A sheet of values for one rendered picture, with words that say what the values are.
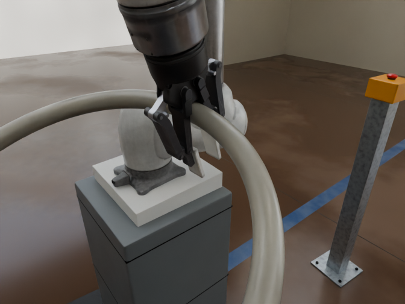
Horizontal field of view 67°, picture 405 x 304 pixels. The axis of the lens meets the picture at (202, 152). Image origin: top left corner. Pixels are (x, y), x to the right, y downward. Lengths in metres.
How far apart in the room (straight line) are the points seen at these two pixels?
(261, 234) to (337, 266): 1.65
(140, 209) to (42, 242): 1.39
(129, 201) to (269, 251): 0.69
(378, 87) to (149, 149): 0.96
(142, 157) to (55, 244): 1.36
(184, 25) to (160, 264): 0.79
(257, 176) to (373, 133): 1.20
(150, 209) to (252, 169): 0.60
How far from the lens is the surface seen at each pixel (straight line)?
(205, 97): 0.43
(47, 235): 2.27
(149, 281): 1.02
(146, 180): 0.97
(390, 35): 6.76
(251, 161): 0.35
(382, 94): 1.44
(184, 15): 0.33
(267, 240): 0.30
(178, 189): 0.96
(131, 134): 0.90
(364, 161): 1.57
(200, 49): 0.36
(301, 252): 2.03
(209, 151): 0.53
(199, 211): 0.97
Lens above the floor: 1.40
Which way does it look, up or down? 28 degrees down
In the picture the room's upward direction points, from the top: straight up
